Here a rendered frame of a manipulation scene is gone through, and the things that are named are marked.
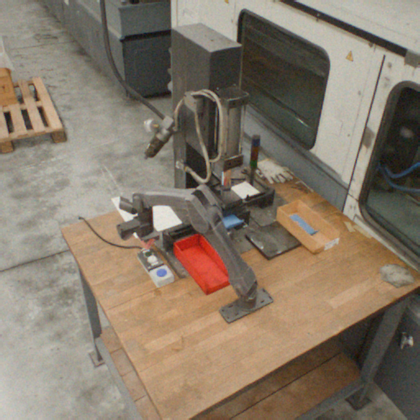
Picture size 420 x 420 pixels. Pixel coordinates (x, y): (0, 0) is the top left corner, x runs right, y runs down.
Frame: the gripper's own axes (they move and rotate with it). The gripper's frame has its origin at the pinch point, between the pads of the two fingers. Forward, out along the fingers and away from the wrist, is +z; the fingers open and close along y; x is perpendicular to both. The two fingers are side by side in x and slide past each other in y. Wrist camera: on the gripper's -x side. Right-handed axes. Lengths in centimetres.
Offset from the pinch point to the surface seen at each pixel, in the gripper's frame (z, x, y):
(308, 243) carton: 4, 59, 26
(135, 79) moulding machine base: 75, 124, -296
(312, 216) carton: 2, 70, 15
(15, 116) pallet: 87, 4, -296
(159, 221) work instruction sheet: 7.1, 14.3, -18.7
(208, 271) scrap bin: 6.2, 17.1, 17.3
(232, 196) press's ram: -10.9, 37.5, 0.8
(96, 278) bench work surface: 7.0, -20.9, -0.8
